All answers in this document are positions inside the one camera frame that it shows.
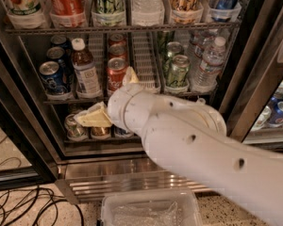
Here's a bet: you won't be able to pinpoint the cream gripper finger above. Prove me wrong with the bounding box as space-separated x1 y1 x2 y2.
123 67 139 86
75 102 112 127

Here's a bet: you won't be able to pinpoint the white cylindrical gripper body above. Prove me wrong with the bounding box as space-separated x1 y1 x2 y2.
108 84 155 136

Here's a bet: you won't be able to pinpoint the tea bottle with white cap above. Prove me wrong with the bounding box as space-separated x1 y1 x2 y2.
71 38 100 98

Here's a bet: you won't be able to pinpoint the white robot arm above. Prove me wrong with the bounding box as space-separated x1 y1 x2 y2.
75 79 283 226

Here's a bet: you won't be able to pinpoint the bottom shelf gold can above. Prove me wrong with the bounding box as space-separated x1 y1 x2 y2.
91 127 110 137

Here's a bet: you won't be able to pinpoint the bottom shelf blue can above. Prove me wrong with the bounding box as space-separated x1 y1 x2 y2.
114 126 133 137

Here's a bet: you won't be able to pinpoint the empty white shelf tray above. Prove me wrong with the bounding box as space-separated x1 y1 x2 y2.
131 32 161 93

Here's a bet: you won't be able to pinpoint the rear clear water bottle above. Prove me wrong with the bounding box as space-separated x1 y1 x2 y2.
187 29 218 67

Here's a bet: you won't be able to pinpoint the clear water bottle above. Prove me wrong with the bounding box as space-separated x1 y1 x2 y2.
187 29 218 67
191 37 226 93

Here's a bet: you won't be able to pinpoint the front clear water bottle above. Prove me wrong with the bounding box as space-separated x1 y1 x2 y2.
191 37 226 93

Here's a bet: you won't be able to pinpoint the open fridge door left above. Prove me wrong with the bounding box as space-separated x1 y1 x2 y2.
0 44 59 193

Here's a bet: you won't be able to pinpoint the front red coca-cola can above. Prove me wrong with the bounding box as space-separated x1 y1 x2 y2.
107 57 128 91

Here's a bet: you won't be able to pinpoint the red coca-cola can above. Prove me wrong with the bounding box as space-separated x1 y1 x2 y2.
107 57 128 91
108 33 126 46
108 44 127 59

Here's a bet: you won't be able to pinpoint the rear red coca-cola can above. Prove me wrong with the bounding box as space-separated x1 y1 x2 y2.
108 33 126 46

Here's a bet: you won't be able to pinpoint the front green lacroix can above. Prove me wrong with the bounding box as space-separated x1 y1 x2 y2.
166 55 190 88

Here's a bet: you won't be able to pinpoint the front blue pepsi can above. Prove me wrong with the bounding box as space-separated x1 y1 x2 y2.
39 61 70 95

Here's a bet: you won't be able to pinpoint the blue pepsi can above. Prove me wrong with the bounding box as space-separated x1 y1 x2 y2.
39 61 70 95
50 35 72 50
46 46 74 75

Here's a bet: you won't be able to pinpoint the rear blue pepsi can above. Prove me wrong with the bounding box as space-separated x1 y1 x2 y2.
50 35 72 50

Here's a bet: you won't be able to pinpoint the clear plastic bin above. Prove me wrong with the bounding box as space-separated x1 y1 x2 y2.
101 188 203 226

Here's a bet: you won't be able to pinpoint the blue can behind right door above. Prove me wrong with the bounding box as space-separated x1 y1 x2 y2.
268 101 283 127

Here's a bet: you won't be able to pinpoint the black floor cables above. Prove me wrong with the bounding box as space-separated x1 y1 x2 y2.
0 135 85 226

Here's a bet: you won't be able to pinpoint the right fridge door frame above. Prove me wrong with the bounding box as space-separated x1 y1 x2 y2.
215 0 283 152

